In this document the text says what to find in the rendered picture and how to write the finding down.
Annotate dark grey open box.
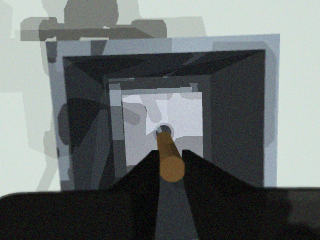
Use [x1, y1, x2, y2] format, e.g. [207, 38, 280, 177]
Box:
[45, 34, 280, 240]

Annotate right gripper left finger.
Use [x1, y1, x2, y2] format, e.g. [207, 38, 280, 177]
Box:
[0, 150, 160, 240]

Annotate light grey plate with hole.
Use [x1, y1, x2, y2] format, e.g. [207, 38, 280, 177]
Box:
[122, 92, 203, 173]

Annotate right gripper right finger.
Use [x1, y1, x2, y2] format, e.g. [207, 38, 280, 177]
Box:
[182, 150, 320, 240]

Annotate brown cylindrical peg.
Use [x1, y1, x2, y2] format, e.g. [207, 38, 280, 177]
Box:
[157, 131, 185, 182]

